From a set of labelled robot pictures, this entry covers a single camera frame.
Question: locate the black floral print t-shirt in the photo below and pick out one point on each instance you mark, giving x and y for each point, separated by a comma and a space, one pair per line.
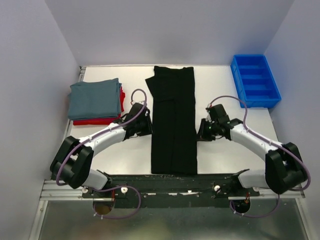
174, 137

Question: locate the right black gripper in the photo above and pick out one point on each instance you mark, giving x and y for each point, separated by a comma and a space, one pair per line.
201, 134

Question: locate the folded teal t-shirt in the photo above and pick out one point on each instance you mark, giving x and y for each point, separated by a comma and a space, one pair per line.
94, 99

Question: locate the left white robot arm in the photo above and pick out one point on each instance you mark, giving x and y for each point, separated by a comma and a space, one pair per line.
72, 163

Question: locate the blue plastic bin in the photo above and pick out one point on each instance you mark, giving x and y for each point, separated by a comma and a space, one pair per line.
254, 81

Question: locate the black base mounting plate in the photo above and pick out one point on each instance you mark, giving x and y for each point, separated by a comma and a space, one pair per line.
172, 191

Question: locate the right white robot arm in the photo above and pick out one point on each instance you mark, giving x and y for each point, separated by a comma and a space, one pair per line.
283, 169

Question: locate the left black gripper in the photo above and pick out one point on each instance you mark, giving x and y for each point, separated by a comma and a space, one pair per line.
148, 129

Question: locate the folded red t-shirt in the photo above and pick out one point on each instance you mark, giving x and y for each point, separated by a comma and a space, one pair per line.
103, 120

